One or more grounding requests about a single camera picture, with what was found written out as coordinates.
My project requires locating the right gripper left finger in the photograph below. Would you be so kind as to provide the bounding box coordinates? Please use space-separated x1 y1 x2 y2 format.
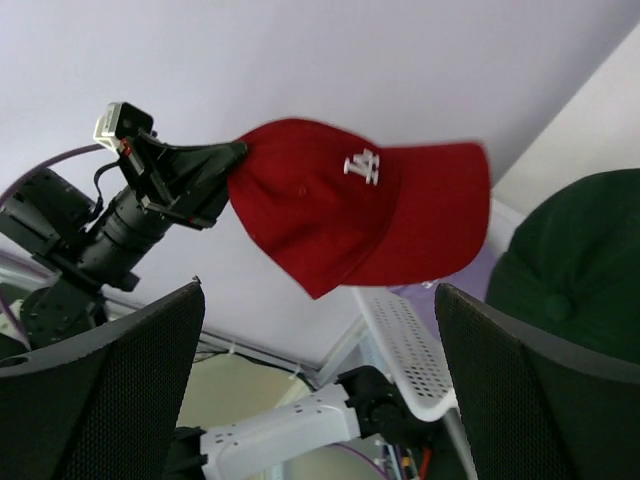
1 281 205 479

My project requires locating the red baseball cap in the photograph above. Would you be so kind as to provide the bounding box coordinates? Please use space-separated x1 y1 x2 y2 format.
228 118 491 299

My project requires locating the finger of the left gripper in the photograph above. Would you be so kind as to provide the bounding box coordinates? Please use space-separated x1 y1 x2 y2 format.
165 141 248 190

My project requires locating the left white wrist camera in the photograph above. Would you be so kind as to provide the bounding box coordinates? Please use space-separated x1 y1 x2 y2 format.
93 102 154 153

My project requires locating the lavender baseball cap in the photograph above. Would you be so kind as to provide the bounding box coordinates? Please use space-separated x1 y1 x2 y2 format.
388 245 497 302

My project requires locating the dark green baseball cap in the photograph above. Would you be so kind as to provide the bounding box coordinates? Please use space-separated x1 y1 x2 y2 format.
485 169 639 363

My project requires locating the white plastic basket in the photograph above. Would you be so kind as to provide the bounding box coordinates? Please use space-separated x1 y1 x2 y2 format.
352 288 457 422

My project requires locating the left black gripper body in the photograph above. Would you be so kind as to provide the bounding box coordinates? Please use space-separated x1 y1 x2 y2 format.
118 132 230 230

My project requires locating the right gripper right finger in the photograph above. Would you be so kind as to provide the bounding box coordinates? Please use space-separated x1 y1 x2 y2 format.
435 284 639 480

